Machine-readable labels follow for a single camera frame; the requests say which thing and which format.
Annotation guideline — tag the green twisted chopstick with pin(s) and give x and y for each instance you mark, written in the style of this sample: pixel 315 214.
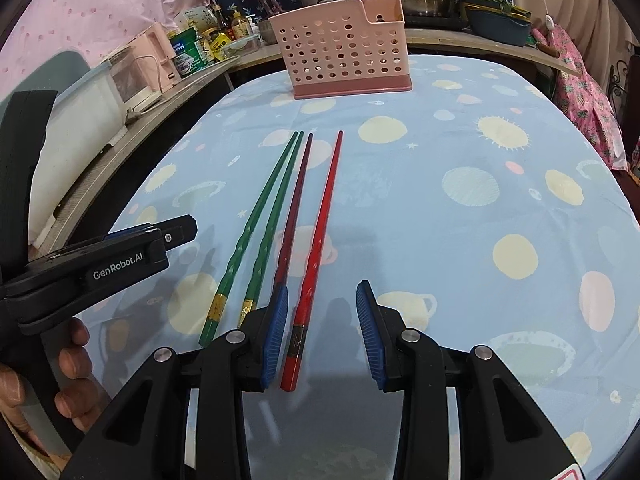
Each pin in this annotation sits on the green twisted chopstick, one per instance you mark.
pixel 266 200
pixel 280 200

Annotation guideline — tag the dark purple twisted chopstick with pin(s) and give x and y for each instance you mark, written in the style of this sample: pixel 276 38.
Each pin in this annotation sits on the dark purple twisted chopstick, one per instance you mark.
pixel 295 200

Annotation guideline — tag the wooden shelf board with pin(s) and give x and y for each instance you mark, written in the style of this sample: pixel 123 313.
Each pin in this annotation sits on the wooden shelf board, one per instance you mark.
pixel 440 35

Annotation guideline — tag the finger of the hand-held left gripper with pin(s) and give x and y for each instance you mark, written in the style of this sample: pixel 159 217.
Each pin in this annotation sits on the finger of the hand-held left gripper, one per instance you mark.
pixel 180 230

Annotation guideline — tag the grey side counter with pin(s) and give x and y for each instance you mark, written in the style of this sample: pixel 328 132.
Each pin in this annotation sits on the grey side counter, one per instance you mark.
pixel 125 140

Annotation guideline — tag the red twisted chopstick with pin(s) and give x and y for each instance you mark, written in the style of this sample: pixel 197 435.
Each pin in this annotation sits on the red twisted chopstick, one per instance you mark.
pixel 325 210

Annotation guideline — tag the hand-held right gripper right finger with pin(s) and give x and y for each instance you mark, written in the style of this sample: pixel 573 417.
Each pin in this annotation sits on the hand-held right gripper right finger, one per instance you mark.
pixel 367 340

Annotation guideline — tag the pink pineapple print garment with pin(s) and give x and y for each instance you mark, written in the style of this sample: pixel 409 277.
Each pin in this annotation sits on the pink pineapple print garment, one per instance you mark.
pixel 585 100

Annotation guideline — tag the dark metal chair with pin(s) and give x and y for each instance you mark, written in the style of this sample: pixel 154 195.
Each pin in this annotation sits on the dark metal chair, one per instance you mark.
pixel 632 75

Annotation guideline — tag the yellow green trays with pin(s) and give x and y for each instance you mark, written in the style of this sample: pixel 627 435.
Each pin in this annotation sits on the yellow green trays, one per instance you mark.
pixel 495 6

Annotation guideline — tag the yellow packet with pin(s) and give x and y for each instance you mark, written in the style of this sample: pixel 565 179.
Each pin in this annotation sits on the yellow packet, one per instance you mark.
pixel 220 46

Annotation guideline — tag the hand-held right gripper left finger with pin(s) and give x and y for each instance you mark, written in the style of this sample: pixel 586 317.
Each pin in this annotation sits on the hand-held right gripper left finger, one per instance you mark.
pixel 277 340

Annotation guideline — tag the dark sauce bottle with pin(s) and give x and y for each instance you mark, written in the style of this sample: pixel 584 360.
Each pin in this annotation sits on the dark sauce bottle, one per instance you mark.
pixel 219 17
pixel 232 25

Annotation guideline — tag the green white can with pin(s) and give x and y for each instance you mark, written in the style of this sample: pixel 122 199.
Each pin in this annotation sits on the green white can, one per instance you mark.
pixel 187 57

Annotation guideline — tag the pink printed curtain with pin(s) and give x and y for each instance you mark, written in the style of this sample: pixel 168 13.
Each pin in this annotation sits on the pink printed curtain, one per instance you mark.
pixel 100 0

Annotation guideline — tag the pink perforated utensil holder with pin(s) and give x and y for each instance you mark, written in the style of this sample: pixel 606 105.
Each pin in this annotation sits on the pink perforated utensil holder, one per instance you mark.
pixel 340 60

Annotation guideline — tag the blue plastic basin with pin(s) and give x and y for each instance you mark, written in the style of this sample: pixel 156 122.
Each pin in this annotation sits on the blue plastic basin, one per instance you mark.
pixel 500 30

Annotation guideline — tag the person's left hand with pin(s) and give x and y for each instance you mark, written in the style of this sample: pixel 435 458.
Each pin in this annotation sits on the person's left hand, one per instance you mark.
pixel 75 360

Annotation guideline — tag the clear food container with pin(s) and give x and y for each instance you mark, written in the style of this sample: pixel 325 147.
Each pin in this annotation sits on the clear food container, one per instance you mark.
pixel 240 46

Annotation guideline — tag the white plastic jar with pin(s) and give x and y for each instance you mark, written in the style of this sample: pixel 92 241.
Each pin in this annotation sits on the white plastic jar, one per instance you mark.
pixel 195 17

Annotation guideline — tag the white plastic storage box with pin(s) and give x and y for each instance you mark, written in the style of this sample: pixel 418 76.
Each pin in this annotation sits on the white plastic storage box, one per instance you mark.
pixel 85 125

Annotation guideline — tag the pink small appliance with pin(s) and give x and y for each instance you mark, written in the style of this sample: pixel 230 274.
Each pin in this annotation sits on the pink small appliance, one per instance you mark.
pixel 155 55

